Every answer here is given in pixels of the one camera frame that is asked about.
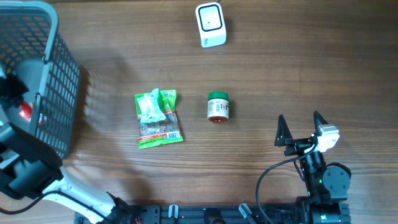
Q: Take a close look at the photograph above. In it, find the white barcode scanner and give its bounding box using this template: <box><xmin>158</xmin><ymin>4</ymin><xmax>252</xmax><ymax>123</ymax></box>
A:
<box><xmin>195</xmin><ymin>2</ymin><xmax>227</xmax><ymax>48</ymax></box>

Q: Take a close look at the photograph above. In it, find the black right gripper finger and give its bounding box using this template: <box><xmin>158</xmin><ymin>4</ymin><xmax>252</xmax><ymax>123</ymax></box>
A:
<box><xmin>313</xmin><ymin>111</ymin><xmax>328</xmax><ymax>134</ymax></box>
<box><xmin>274</xmin><ymin>114</ymin><xmax>293</xmax><ymax>147</ymax></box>

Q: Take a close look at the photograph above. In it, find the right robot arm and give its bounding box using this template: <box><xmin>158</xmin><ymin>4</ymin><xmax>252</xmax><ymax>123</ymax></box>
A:
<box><xmin>274</xmin><ymin>111</ymin><xmax>351</xmax><ymax>223</ymax></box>

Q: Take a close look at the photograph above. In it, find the green snack bag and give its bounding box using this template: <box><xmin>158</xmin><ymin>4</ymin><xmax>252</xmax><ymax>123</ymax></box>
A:
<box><xmin>134</xmin><ymin>90</ymin><xmax>183</xmax><ymax>149</ymax></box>

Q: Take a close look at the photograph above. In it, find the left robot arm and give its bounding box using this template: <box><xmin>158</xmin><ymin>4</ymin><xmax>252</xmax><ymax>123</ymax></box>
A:
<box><xmin>1</xmin><ymin>121</ymin><xmax>133</xmax><ymax>223</ymax></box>

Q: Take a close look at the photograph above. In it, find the grey plastic mesh basket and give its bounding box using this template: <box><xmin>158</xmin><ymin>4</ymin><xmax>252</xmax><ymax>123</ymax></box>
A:
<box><xmin>1</xmin><ymin>1</ymin><xmax>81</xmax><ymax>159</ymax></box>

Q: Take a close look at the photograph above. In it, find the green lid jar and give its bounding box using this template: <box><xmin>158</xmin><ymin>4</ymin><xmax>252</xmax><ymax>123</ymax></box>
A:
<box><xmin>207</xmin><ymin>91</ymin><xmax>229</xmax><ymax>123</ymax></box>

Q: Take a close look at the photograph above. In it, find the red stick packet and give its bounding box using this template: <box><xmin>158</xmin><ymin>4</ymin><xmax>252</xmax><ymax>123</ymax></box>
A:
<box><xmin>19</xmin><ymin>101</ymin><xmax>47</xmax><ymax>125</ymax></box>

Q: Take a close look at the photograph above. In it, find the teal translucent packet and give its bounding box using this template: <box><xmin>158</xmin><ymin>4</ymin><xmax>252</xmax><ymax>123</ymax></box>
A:
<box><xmin>137</xmin><ymin>88</ymin><xmax>166</xmax><ymax>124</ymax></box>

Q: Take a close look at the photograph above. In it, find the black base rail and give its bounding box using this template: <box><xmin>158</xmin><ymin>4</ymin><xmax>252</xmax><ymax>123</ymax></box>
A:
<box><xmin>74</xmin><ymin>203</ymin><xmax>352</xmax><ymax>224</ymax></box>

